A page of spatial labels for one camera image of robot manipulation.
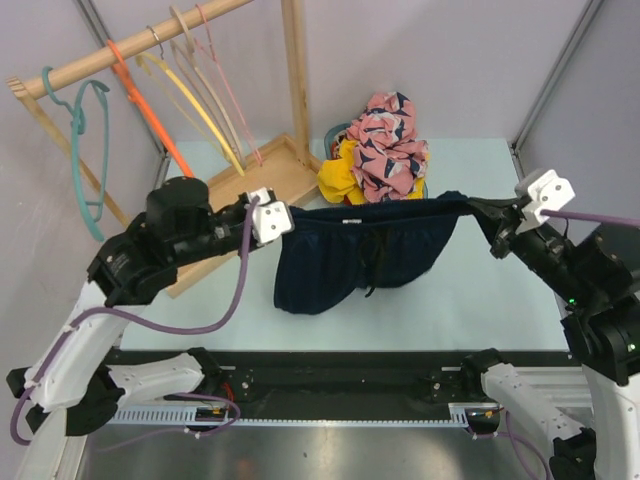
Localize navy blue shorts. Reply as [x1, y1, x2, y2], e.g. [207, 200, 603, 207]
[273, 191, 495, 315]

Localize pink wire hanger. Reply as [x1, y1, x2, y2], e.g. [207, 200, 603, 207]
[195, 3, 264, 167]

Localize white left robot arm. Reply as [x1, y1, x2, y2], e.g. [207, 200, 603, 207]
[7, 177, 275, 446]

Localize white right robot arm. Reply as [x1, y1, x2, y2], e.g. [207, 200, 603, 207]
[461, 198, 639, 479]

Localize teal hanger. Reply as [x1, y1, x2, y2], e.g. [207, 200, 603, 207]
[41, 66, 111, 242]

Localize yellow hanger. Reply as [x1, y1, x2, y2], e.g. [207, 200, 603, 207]
[135, 25, 245, 176]

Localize orange hanger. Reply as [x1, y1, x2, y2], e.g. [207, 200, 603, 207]
[106, 39, 194, 178]

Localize beige wooden hanger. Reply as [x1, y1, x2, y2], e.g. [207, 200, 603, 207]
[169, 5, 245, 168]

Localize wooden clothes rack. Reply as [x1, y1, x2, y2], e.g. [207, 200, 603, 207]
[5, 0, 326, 300]

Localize pink patterned garment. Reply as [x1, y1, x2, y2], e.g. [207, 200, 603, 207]
[346, 91, 430, 203]

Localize yellow garment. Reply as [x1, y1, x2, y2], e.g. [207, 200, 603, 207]
[317, 140, 430, 205]

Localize teal laundry basket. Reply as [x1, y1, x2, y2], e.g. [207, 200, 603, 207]
[323, 121, 429, 206]

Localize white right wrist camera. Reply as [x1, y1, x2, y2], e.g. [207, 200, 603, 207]
[514, 169, 575, 233]

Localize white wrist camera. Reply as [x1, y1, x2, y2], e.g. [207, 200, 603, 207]
[247, 187, 295, 246]
[514, 169, 575, 233]

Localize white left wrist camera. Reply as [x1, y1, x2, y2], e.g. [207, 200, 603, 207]
[247, 187, 295, 246]

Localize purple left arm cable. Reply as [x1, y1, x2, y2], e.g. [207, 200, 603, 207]
[9, 195, 261, 446]

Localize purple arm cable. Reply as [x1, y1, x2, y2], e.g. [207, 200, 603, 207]
[9, 195, 261, 446]
[542, 208, 640, 229]

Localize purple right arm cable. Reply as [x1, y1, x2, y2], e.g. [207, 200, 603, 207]
[542, 208, 640, 229]

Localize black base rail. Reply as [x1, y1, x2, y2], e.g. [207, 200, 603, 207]
[104, 347, 574, 421]

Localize grey slotted cable duct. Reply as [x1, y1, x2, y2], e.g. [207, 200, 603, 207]
[107, 403, 503, 429]

